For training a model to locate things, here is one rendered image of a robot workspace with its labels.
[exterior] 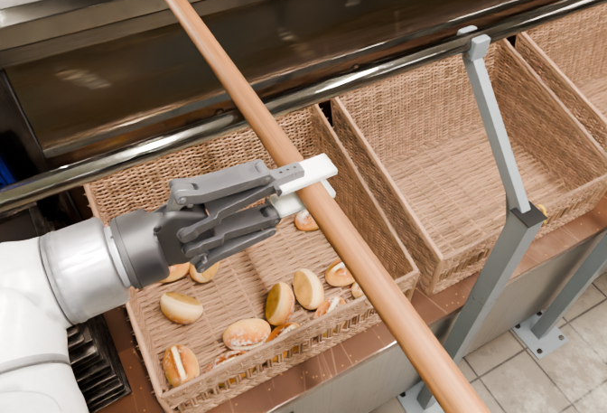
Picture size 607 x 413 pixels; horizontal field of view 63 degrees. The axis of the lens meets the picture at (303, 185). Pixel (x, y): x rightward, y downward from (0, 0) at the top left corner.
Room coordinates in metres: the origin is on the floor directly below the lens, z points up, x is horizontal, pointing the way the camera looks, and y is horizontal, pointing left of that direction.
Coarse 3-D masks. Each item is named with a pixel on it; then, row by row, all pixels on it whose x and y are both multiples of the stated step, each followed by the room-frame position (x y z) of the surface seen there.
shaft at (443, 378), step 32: (192, 32) 0.65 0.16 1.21; (224, 64) 0.57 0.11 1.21; (256, 96) 0.50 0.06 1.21; (256, 128) 0.45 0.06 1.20; (288, 160) 0.39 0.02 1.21; (320, 192) 0.34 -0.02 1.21; (320, 224) 0.31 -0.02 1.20; (352, 256) 0.26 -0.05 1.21; (384, 288) 0.23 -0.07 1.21; (384, 320) 0.20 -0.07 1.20; (416, 320) 0.20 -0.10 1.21; (416, 352) 0.17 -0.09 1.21; (448, 384) 0.14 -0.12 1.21
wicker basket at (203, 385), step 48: (240, 144) 0.84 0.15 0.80; (336, 144) 0.83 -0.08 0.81; (96, 192) 0.69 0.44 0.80; (144, 192) 0.72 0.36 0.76; (336, 192) 0.82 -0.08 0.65; (288, 240) 0.71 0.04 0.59; (384, 240) 0.63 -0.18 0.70; (144, 288) 0.58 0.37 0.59; (192, 288) 0.58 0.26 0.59; (240, 288) 0.58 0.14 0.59; (336, 288) 0.58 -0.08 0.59; (144, 336) 0.41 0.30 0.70; (192, 336) 0.46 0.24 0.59; (288, 336) 0.40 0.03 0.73; (336, 336) 0.45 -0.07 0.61; (192, 384) 0.31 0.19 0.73; (240, 384) 0.35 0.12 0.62
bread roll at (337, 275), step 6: (336, 264) 0.61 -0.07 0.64; (342, 264) 0.61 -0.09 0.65; (330, 270) 0.60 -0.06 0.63; (336, 270) 0.59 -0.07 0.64; (342, 270) 0.59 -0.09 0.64; (330, 276) 0.59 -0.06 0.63; (336, 276) 0.58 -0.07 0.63; (342, 276) 0.58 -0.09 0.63; (348, 276) 0.59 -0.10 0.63; (330, 282) 0.58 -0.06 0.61; (336, 282) 0.58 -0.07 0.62; (342, 282) 0.58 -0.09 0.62; (348, 282) 0.58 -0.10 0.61
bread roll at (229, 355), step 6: (222, 354) 0.40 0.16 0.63; (228, 354) 0.40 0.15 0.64; (234, 354) 0.40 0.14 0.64; (240, 354) 0.40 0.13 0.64; (216, 360) 0.39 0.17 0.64; (222, 360) 0.39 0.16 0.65; (228, 360) 0.39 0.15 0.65; (210, 366) 0.38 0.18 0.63; (216, 366) 0.38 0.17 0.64; (234, 378) 0.36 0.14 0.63; (222, 384) 0.35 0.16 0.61
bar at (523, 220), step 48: (576, 0) 0.81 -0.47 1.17; (432, 48) 0.66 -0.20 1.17; (480, 48) 0.68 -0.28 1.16; (288, 96) 0.54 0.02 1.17; (336, 96) 0.57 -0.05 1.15; (480, 96) 0.65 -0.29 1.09; (144, 144) 0.45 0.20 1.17; (192, 144) 0.47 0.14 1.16; (0, 192) 0.37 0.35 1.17; (48, 192) 0.38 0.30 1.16; (528, 240) 0.50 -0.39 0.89; (480, 288) 0.51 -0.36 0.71; (576, 288) 0.72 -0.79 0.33; (528, 336) 0.72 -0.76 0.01
